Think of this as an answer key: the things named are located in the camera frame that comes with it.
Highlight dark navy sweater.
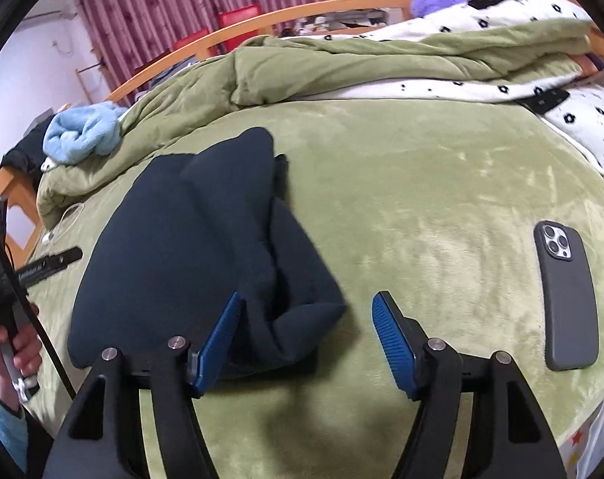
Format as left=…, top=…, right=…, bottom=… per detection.
left=67, top=128, right=346, bottom=380

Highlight light blue sleeve forearm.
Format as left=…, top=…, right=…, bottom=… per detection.
left=0, top=383, right=28, bottom=473

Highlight person's left hand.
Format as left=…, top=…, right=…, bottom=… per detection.
left=0, top=303, right=43, bottom=412

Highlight grey cased smartphone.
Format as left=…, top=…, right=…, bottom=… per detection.
left=533, top=220, right=600, bottom=371

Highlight light blue fleece garment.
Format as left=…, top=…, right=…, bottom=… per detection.
left=42, top=101, right=127, bottom=166

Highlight green fleece bed sheet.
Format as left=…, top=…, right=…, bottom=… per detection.
left=19, top=97, right=604, bottom=479

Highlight green fleece duvet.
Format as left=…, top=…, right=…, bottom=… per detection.
left=35, top=16, right=604, bottom=231

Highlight red chair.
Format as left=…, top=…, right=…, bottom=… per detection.
left=171, top=27, right=218, bottom=61
left=217, top=4, right=262, bottom=52

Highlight white black flower quilt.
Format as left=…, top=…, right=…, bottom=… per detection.
left=313, top=0, right=604, bottom=177

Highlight cluttered desk items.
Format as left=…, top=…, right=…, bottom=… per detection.
left=279, top=8, right=390, bottom=37

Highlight white charger with cable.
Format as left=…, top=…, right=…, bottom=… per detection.
left=41, top=202, right=85, bottom=245

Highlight wooden bed frame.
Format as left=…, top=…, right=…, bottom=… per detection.
left=0, top=0, right=574, bottom=267

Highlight black jacket on frame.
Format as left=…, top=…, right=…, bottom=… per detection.
left=0, top=115, right=54, bottom=190

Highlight wooden rack by wall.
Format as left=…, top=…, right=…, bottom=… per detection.
left=75, top=58, right=110, bottom=104

